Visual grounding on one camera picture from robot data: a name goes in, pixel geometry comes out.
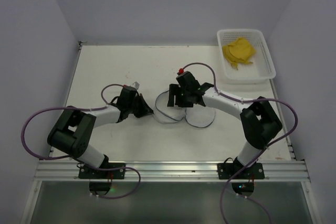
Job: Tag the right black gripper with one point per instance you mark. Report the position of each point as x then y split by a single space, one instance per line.
174 95

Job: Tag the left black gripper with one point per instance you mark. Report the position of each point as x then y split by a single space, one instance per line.
140 105

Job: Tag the white mesh laundry bag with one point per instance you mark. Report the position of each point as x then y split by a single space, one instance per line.
197 116

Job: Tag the yellow bra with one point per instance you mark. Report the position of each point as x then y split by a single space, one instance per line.
238 52

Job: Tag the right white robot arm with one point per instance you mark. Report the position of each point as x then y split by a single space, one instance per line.
259 121

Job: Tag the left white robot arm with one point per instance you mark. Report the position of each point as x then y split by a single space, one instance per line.
72 132

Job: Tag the white plastic basket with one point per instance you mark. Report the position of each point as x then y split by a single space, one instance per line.
262 67

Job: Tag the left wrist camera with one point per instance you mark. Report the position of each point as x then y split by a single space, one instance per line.
135 85

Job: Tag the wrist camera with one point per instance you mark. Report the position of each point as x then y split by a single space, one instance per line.
182 72
135 85

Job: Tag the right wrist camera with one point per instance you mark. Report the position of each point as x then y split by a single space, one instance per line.
182 72

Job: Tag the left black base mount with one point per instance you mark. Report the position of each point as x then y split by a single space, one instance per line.
102 177

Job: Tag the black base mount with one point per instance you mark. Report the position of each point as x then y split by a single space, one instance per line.
102 177
237 171

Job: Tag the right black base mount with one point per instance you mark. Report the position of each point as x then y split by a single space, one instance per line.
237 171

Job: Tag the aluminium mounting rail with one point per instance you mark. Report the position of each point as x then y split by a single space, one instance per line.
264 171

